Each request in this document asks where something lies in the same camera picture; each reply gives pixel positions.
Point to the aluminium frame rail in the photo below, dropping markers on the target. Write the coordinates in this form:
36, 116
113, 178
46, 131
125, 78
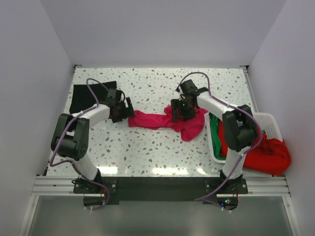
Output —
257, 187

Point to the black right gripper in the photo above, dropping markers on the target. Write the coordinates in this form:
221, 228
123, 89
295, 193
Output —
175, 105

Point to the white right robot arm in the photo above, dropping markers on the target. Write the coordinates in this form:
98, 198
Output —
233, 167

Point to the red t shirt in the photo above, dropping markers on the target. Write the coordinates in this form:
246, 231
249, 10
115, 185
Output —
270, 157

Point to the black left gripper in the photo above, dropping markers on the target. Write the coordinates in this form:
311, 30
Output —
128, 111

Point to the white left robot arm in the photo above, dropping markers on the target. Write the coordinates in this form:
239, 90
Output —
70, 141

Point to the folded black t shirt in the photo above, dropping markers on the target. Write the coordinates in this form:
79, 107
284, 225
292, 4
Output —
83, 99

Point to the green t shirt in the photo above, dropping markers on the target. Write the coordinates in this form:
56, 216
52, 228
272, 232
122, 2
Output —
219, 145

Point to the white plastic laundry basket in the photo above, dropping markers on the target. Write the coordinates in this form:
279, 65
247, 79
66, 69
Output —
247, 134

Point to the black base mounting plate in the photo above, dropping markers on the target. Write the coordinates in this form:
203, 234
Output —
113, 190

